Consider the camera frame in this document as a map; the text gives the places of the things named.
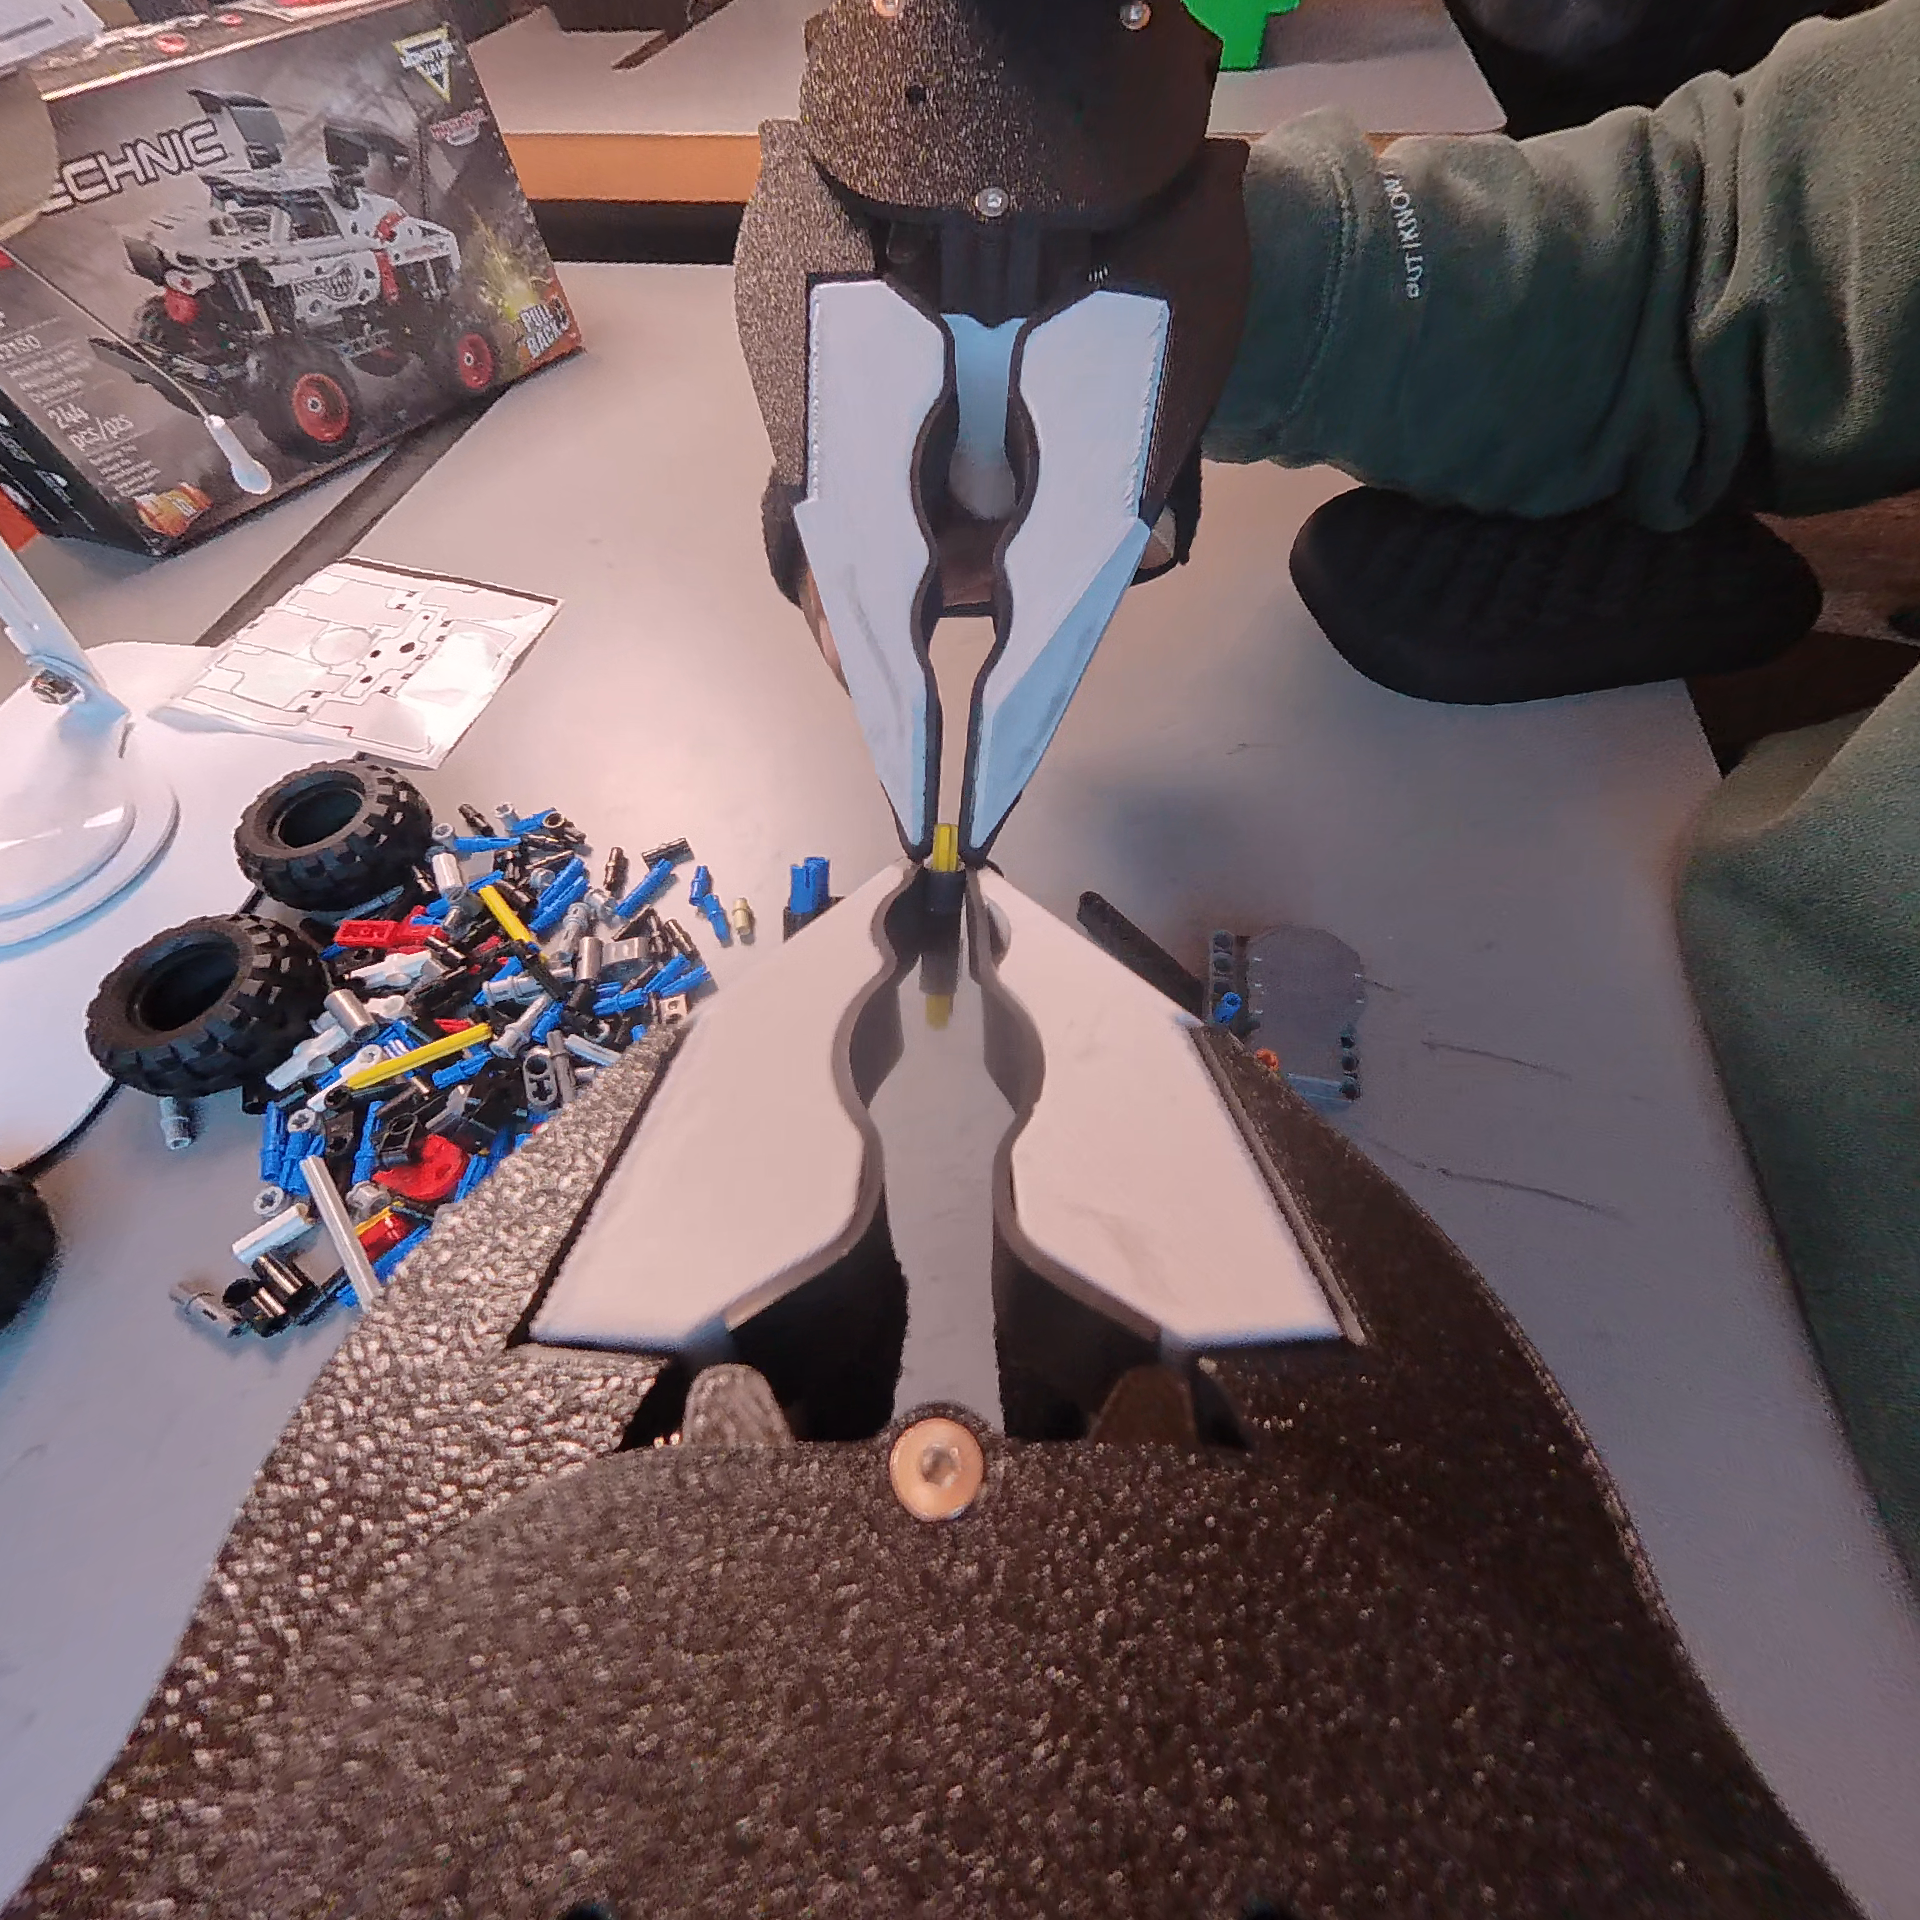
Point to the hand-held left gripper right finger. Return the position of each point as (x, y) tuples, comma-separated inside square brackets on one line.
[(1172, 1188)]

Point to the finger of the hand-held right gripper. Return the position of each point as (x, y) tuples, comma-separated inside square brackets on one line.
[(1096, 452), (863, 482)]

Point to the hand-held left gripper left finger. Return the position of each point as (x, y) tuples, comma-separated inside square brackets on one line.
[(720, 1188)]

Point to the grey motor block assembly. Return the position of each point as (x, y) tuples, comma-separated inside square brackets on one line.
[(1286, 1007)]

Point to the black beam brick assembly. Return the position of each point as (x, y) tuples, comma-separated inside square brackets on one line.
[(1142, 940)]

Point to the pile of small building bricks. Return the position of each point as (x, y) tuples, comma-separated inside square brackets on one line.
[(480, 991)]

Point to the yellow axle pin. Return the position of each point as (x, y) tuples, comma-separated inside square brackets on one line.
[(949, 871)]

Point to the person's right forearm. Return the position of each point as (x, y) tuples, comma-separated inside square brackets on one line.
[(1561, 270)]

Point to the grey desk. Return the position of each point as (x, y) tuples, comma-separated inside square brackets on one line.
[(1441, 901)]

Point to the wood-edged table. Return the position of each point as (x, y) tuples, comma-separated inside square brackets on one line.
[(661, 166)]

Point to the black toy tyre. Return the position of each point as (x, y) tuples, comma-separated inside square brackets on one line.
[(205, 1012), (334, 834), (22, 1251)]

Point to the clear sticker sheet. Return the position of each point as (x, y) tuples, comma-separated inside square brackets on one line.
[(363, 661)]

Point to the toy truck box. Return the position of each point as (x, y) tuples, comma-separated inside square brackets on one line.
[(270, 270)]

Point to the person's torso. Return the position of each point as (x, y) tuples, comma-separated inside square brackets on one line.
[(1816, 1141)]

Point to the white book stand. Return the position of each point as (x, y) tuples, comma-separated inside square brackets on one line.
[(60, 871)]

